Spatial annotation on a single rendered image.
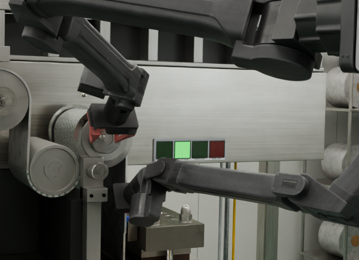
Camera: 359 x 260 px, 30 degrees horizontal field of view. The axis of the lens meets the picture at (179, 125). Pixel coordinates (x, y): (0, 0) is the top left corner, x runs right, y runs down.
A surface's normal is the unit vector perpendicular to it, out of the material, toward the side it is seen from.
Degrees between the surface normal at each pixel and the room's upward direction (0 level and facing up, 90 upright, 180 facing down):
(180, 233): 90
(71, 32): 99
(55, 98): 90
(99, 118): 51
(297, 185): 63
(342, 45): 90
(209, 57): 90
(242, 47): 73
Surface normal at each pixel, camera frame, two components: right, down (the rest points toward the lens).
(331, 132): 0.42, 0.06
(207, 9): -0.27, -0.25
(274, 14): -0.57, -0.30
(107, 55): 0.92, 0.20
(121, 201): 0.37, -0.45
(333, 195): -0.65, -0.44
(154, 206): 0.75, -0.21
